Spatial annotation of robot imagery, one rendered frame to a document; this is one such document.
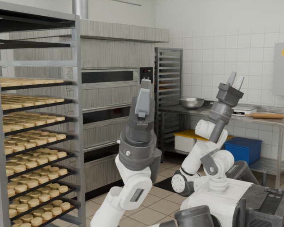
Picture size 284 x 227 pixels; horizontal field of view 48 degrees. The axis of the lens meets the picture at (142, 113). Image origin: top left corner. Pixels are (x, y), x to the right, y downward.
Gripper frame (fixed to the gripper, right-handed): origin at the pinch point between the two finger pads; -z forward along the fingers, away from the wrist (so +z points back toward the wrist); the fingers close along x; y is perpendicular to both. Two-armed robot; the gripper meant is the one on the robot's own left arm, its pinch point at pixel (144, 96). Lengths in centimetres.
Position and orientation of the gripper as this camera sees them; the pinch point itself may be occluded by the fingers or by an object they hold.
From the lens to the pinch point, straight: 71.5
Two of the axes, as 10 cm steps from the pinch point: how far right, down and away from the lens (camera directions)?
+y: 9.9, 1.3, 0.1
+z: -1.2, 8.4, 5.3
